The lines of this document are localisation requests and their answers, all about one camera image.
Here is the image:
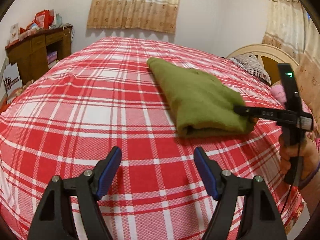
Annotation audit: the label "green knitted sweater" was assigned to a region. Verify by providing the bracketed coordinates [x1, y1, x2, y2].
[147, 57, 255, 138]

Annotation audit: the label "person's right hand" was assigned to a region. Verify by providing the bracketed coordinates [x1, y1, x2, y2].
[279, 135, 319, 180]

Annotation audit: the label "pink plush item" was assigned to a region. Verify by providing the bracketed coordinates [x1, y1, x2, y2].
[270, 84, 287, 107]

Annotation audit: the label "cream wooden headboard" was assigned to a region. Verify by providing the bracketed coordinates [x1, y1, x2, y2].
[228, 44, 298, 84]

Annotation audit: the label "striped pillow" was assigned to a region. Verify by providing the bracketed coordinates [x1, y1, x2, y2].
[229, 53, 271, 86]

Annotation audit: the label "beige side curtain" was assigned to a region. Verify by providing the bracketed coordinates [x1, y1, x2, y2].
[263, 0, 320, 123]

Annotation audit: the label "red white plaid bedsheet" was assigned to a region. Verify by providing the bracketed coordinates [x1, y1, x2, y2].
[1, 37, 304, 239]

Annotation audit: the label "white cardboard box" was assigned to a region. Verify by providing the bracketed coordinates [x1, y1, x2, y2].
[3, 63, 23, 97]

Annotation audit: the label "folded linens in desk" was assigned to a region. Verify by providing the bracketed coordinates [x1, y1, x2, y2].
[47, 51, 58, 69]

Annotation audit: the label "dark wooden desk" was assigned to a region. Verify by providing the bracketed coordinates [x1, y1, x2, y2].
[5, 25, 73, 84]

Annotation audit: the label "beige window curtain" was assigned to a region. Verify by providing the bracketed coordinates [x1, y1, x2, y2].
[87, 0, 180, 34]

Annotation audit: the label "red gift bag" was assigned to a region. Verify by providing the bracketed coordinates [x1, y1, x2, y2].
[34, 10, 54, 29]

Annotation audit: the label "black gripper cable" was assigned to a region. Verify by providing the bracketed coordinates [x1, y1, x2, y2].
[280, 139, 303, 217]

